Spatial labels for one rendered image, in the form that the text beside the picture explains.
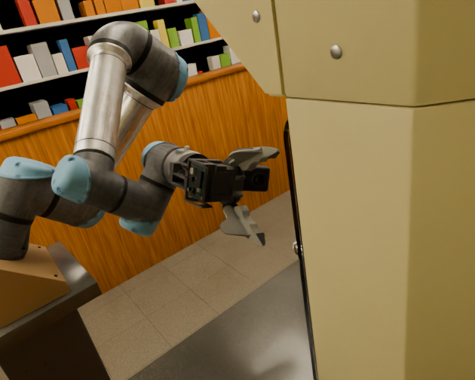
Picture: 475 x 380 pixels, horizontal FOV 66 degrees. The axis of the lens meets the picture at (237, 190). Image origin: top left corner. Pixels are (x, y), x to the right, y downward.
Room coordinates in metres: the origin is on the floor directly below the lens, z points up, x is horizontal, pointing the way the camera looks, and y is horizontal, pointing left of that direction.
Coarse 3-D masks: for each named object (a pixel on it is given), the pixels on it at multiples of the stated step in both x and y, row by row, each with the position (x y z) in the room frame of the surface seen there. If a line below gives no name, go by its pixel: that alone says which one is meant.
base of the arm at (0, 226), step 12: (0, 216) 0.78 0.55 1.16; (12, 216) 0.79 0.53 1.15; (0, 228) 0.77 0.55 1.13; (12, 228) 0.78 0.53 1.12; (24, 228) 0.81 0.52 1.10; (0, 240) 0.76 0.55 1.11; (12, 240) 0.77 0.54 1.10; (24, 240) 0.80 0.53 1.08; (0, 252) 0.75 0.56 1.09; (12, 252) 0.76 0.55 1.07; (24, 252) 0.79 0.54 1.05
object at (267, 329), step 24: (264, 288) 0.63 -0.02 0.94; (288, 288) 0.61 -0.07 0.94; (240, 312) 0.57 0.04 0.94; (264, 312) 0.56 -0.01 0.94; (288, 312) 0.54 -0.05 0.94; (192, 336) 0.53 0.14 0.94; (216, 336) 0.52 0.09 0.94; (240, 336) 0.51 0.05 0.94; (264, 336) 0.50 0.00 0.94; (288, 336) 0.49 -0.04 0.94; (168, 360) 0.48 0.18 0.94; (192, 360) 0.47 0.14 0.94; (216, 360) 0.46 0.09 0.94; (240, 360) 0.46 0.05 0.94; (264, 360) 0.45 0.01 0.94; (288, 360) 0.44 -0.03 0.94
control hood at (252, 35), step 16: (208, 0) 0.38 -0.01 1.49; (224, 0) 0.36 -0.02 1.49; (240, 0) 0.34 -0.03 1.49; (256, 0) 0.32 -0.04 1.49; (272, 0) 0.31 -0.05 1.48; (208, 16) 0.38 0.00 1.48; (224, 16) 0.36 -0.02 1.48; (240, 16) 0.34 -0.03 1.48; (256, 16) 0.32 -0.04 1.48; (272, 16) 0.31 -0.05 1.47; (224, 32) 0.36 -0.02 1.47; (240, 32) 0.35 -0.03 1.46; (256, 32) 0.33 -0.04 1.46; (272, 32) 0.31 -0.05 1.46; (240, 48) 0.35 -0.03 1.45; (256, 48) 0.33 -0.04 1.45; (272, 48) 0.31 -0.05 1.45; (256, 64) 0.33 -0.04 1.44; (272, 64) 0.32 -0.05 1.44; (256, 80) 0.33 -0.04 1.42; (272, 80) 0.32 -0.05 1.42; (272, 96) 0.32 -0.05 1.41
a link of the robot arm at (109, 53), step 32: (96, 32) 0.89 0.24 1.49; (128, 32) 0.90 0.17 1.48; (96, 64) 0.82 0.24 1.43; (128, 64) 0.87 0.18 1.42; (96, 96) 0.75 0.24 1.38; (96, 128) 0.68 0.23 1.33; (64, 160) 0.62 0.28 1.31; (96, 160) 0.63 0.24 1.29; (64, 192) 0.58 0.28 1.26; (96, 192) 0.60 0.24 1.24
